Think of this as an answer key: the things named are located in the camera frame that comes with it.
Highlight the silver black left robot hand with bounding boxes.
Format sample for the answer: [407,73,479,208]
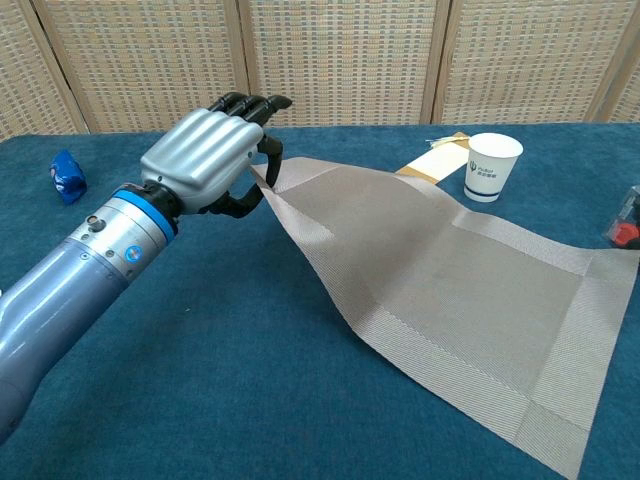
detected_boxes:
[139,92,294,220]

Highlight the brown woven placemat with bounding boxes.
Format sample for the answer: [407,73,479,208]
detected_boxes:
[249,155,640,480]

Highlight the blue snack packet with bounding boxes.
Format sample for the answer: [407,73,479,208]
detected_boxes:
[48,148,89,206]

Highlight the bamboo folding screen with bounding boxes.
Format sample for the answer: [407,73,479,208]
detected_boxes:
[0,0,640,141]

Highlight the blue carpet table cover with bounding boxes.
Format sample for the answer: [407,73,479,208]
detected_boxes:
[0,122,640,480]

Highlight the white paper cup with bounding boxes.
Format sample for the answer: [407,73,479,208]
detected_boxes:
[462,132,524,204]

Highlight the clear box with red toys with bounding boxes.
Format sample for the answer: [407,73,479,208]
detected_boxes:
[602,184,640,250]

